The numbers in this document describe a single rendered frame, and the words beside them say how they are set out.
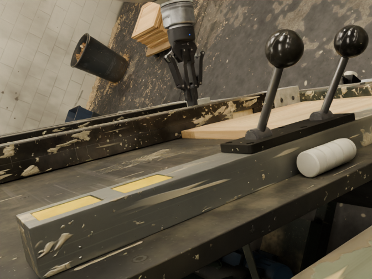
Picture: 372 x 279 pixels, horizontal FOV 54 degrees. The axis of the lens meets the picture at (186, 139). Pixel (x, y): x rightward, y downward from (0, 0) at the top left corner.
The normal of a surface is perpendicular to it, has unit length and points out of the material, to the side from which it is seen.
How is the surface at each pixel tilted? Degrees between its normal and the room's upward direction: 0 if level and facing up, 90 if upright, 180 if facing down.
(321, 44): 0
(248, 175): 90
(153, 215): 90
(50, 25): 90
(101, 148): 90
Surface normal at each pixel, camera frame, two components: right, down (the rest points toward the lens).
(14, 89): 0.58, -0.03
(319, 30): -0.77, -0.34
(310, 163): -0.81, 0.21
